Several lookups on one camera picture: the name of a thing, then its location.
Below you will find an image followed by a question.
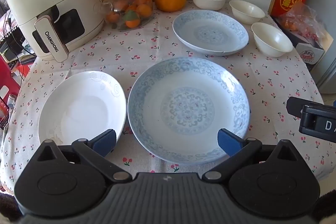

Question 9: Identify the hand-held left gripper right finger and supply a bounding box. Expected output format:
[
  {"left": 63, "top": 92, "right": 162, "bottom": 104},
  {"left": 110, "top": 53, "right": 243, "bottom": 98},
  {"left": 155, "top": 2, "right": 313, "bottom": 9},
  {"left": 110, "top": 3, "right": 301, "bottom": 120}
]
[{"left": 202, "top": 128, "right": 303, "bottom": 184}]

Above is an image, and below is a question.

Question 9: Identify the blue patterned plate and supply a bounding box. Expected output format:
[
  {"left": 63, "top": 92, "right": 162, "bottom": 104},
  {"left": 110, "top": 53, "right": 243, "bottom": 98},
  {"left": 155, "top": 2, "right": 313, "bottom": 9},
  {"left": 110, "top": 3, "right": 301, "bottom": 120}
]
[
  {"left": 172, "top": 10, "right": 249, "bottom": 56},
  {"left": 127, "top": 57, "right": 250, "bottom": 165}
]

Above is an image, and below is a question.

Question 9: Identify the red object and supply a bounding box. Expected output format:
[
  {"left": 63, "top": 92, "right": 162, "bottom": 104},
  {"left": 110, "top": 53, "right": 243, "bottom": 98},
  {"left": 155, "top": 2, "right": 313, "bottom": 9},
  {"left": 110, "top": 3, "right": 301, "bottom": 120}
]
[{"left": 0, "top": 55, "right": 23, "bottom": 88}]

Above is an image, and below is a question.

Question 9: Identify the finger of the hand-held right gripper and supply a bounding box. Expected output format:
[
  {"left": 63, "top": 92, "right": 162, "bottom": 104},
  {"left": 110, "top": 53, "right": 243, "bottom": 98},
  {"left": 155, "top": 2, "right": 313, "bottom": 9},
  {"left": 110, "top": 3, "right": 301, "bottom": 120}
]
[{"left": 286, "top": 97, "right": 306, "bottom": 118}]

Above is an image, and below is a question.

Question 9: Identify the pile of small oranges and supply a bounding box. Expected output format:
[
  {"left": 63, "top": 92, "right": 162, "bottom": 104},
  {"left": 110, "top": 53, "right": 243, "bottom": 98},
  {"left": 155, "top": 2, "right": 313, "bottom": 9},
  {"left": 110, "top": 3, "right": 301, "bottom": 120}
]
[{"left": 105, "top": 0, "right": 153, "bottom": 29}]

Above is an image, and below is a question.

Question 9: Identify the cherry print tablecloth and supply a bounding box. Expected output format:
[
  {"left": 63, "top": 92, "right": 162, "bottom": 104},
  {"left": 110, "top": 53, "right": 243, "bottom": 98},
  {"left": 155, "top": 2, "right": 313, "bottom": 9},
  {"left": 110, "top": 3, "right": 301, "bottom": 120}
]
[{"left": 0, "top": 2, "right": 327, "bottom": 195}]

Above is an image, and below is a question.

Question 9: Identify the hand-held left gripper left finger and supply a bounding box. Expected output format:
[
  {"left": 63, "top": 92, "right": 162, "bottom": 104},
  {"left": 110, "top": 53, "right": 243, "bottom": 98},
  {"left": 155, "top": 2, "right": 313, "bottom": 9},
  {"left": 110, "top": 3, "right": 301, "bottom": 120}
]
[{"left": 34, "top": 129, "right": 132, "bottom": 184}]

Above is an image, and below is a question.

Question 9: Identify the white appliance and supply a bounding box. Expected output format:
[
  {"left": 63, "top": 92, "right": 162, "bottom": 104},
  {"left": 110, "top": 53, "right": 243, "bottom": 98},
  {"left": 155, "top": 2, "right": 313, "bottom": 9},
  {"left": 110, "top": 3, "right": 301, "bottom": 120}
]
[{"left": 312, "top": 48, "right": 336, "bottom": 93}]

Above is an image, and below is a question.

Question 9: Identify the plastic bag of oranges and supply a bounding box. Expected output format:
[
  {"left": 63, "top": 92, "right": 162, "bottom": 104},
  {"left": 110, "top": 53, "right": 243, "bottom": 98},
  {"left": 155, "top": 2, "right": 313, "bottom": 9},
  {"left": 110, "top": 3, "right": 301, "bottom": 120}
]
[{"left": 278, "top": 2, "right": 332, "bottom": 41}]

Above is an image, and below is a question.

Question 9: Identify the white plate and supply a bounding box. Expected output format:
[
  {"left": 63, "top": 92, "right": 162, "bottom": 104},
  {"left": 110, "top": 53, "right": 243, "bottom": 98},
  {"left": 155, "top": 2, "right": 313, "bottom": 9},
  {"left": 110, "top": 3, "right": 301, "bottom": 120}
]
[{"left": 38, "top": 71, "right": 127, "bottom": 147}]

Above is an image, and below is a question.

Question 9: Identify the dark cardboard box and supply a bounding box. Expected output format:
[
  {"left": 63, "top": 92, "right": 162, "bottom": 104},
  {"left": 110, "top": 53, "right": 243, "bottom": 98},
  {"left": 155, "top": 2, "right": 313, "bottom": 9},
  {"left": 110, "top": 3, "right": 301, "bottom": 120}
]
[{"left": 278, "top": 22, "right": 327, "bottom": 72}]

